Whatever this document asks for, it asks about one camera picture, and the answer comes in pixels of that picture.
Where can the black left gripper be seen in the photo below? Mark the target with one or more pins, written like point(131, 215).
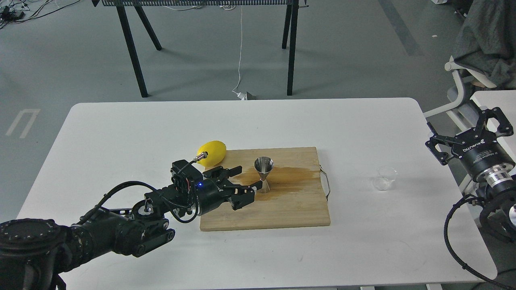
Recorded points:
point(211, 193)

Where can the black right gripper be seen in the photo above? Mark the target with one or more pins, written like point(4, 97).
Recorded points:
point(481, 155)

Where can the steel double jigger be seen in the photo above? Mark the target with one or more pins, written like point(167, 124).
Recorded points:
point(264, 165)

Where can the clear glass measuring cup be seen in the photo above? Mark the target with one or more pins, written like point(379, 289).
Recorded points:
point(385, 178)

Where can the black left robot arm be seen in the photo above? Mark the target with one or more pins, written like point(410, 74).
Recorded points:
point(128, 220)

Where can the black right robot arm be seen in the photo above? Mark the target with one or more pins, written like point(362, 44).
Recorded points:
point(497, 197)

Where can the yellow lemon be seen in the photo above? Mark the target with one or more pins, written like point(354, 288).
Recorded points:
point(216, 152)

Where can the white office chair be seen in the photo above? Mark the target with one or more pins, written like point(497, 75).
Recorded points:
point(460, 109)

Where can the white side table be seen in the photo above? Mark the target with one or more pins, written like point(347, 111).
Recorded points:
point(506, 100)

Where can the bamboo cutting board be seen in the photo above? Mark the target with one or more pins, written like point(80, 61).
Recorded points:
point(296, 197)

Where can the person in grey jacket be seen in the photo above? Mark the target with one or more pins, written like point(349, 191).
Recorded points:
point(486, 41)

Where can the black metal frame table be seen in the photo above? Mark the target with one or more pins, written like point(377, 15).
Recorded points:
point(203, 24)

